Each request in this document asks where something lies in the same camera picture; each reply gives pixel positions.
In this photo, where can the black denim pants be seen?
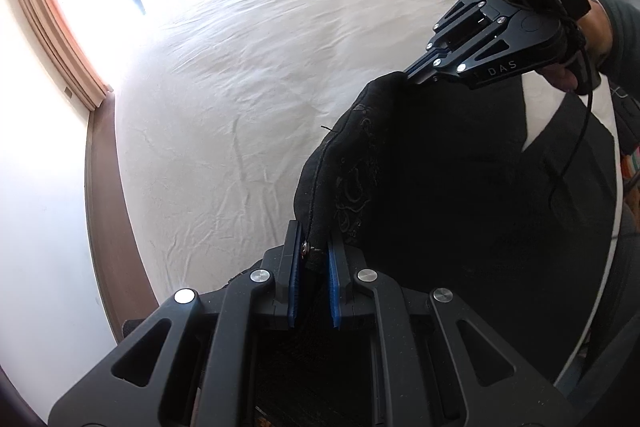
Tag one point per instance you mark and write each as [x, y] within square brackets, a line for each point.
[507, 195]

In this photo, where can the grey sleeved right forearm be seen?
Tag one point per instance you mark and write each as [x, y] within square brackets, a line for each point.
[621, 62]

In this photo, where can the beige window curtain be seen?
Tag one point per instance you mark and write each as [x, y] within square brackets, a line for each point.
[46, 21]

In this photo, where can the white bed sheet mattress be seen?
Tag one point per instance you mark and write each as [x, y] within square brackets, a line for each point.
[216, 126]

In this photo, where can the person's right hand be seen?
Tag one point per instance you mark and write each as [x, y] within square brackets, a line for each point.
[596, 28]

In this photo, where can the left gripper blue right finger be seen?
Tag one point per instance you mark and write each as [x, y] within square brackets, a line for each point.
[340, 283]

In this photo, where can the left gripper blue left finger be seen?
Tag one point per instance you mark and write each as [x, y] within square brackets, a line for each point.
[288, 271]

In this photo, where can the wooden bed frame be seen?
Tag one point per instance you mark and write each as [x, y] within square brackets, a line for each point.
[123, 285]

